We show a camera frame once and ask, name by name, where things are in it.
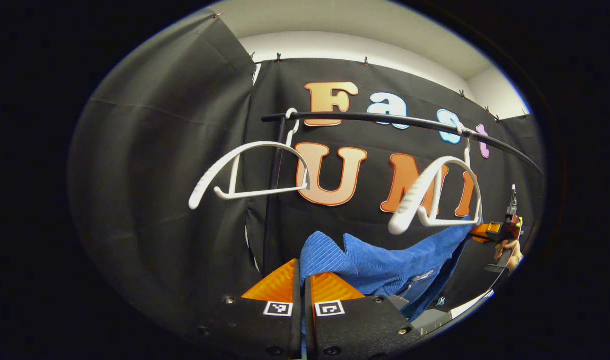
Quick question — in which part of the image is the row of backdrop clips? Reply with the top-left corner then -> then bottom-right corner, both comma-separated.
212,11 -> 530,123

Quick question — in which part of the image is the white plastic hanger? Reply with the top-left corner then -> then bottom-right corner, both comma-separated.
388,122 -> 484,237
188,108 -> 312,211

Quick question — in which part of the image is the black clothes rack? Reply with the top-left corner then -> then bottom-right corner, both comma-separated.
261,110 -> 544,279

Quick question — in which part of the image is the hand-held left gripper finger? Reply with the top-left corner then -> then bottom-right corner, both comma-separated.
197,258 -> 304,360
304,272 -> 426,360

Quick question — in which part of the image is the blue corduroy jacket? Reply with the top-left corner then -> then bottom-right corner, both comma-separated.
299,216 -> 481,324

